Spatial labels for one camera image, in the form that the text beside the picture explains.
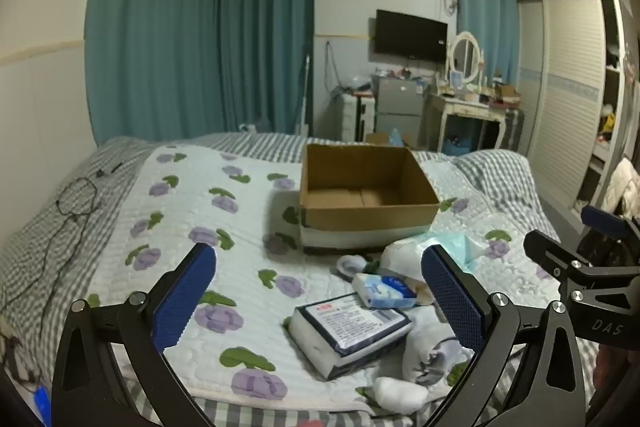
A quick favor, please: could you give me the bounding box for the white sock with green trim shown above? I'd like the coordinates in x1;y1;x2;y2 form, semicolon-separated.
336;255;383;279

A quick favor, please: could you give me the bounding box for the blue tissue pack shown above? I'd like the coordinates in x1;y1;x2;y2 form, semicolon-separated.
351;273;419;311

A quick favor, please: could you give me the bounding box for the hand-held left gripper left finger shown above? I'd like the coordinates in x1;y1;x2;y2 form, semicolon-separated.
51;243;218;427

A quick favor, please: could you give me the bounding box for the narrow teal curtain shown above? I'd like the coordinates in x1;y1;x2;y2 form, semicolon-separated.
453;0;519;88

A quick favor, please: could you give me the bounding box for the white slatted wardrobe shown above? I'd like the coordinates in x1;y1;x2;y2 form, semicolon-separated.
515;0;640;210

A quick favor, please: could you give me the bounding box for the grey checkered bed sheet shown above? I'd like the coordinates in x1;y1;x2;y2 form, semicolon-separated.
0;132;601;427

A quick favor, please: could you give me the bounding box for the blue laundry basket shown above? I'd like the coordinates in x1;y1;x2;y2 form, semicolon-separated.
444;136;482;156

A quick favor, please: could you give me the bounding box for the grey small fridge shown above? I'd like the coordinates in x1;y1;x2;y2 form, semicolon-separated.
374;76;427;144

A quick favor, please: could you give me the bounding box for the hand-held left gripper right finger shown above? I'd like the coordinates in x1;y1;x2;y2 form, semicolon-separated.
421;244;588;427

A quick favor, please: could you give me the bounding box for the wide teal curtain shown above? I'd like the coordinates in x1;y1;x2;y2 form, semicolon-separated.
85;0;317;146

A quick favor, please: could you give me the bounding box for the white green wipes pack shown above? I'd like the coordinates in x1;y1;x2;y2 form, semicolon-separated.
381;231;488;288

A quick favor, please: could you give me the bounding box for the grey checkered pillow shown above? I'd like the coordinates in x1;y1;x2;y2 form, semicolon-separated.
450;149;548;228

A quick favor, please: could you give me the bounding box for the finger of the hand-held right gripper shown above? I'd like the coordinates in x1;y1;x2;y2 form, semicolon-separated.
581;205;640;258
524;229;601;303

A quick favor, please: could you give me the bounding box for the dark plaid suitcase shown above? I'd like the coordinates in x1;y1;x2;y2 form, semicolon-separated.
500;107;526;154

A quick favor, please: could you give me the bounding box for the cardboard box with blue tissue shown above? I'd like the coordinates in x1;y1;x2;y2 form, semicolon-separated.
365;128;417;150

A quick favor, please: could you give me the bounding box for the white suitcase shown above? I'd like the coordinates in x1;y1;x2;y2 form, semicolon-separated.
341;94;376;144

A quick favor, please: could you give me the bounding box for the white floral quilt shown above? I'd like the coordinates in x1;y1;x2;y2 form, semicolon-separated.
82;144;576;410

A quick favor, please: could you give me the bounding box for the white oval vanity mirror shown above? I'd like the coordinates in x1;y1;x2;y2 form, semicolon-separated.
446;30;487;86

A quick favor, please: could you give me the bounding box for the white dressing table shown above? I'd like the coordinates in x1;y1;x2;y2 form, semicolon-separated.
424;93;507;154

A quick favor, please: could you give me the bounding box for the white cotton pad pack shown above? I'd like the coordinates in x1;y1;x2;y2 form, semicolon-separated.
289;291;415;381

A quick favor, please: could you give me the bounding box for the black cable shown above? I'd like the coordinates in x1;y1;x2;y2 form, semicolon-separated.
0;161;124;313

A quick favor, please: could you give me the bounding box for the black wall television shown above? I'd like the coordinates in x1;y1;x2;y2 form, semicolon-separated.
375;9;449;64

